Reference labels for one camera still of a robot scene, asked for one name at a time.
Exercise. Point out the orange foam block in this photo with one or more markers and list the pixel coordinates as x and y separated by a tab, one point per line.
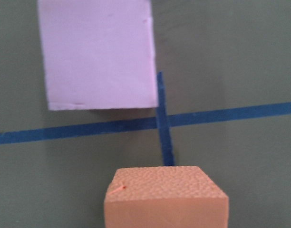
164	197

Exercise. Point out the pink foam block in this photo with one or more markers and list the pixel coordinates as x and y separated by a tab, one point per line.
98	54

